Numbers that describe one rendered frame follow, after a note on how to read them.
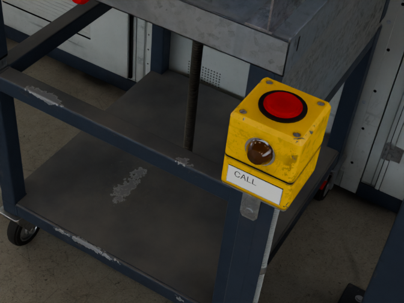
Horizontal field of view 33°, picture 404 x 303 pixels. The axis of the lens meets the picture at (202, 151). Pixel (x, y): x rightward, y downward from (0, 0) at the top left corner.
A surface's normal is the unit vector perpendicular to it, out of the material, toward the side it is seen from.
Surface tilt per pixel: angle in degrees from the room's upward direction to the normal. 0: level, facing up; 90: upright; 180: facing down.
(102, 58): 90
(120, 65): 90
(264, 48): 90
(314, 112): 0
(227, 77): 90
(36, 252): 0
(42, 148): 0
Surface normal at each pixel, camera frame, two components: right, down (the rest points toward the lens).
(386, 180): -0.51, 0.55
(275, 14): 0.86, 0.40
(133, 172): 0.08, -0.73
